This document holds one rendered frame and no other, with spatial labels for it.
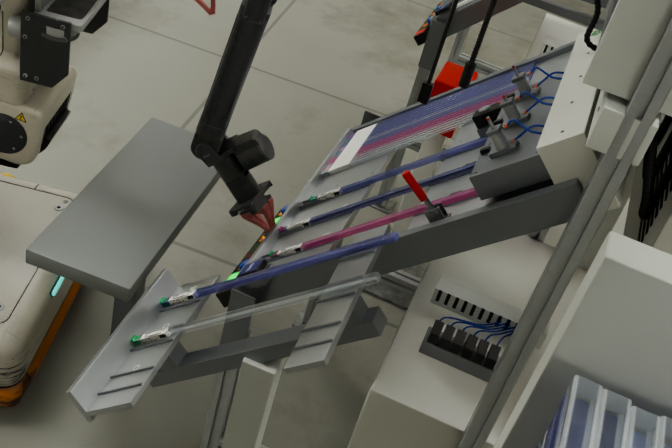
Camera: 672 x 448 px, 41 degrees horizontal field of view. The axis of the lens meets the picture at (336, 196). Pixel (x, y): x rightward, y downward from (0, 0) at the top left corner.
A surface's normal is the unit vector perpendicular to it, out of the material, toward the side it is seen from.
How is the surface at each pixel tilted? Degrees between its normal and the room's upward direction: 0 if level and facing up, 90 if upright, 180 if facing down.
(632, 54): 90
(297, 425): 0
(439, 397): 0
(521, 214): 90
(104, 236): 0
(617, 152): 90
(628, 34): 90
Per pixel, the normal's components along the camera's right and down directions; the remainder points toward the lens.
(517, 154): -0.49, -0.82
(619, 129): -0.35, 0.51
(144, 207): 0.22, -0.77
